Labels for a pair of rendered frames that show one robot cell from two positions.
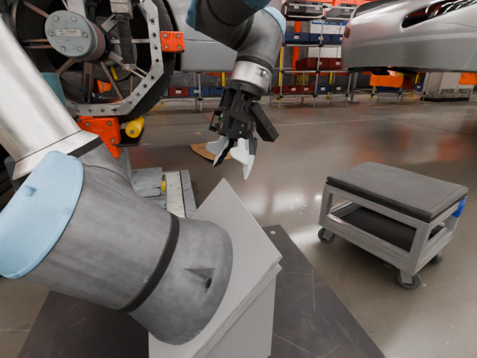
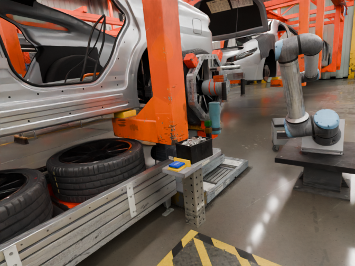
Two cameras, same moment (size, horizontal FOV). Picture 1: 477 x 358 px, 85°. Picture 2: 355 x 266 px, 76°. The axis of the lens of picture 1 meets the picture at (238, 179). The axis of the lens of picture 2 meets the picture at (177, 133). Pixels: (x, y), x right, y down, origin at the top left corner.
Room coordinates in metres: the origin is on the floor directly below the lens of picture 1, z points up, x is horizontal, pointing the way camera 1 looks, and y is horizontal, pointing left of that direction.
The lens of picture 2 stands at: (-0.35, 1.98, 0.98)
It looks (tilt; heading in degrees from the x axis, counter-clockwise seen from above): 14 degrees down; 324
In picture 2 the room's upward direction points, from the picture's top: 5 degrees counter-clockwise
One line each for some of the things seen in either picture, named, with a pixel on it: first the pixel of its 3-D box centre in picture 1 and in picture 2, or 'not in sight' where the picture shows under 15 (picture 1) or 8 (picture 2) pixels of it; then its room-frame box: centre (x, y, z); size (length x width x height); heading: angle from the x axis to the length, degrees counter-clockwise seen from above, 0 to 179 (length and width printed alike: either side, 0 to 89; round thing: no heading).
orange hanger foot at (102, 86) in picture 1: (94, 76); not in sight; (3.27, 1.68, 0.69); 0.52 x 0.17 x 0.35; 14
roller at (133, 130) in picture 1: (135, 125); not in sight; (1.21, 0.48, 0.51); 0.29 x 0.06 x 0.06; 14
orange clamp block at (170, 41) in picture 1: (172, 42); not in sight; (1.17, 0.26, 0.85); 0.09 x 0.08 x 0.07; 104
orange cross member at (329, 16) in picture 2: not in sight; (298, 25); (4.80, -8.59, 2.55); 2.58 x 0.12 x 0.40; 14
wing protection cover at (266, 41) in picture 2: not in sight; (263, 46); (2.34, -2.22, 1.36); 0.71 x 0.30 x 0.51; 104
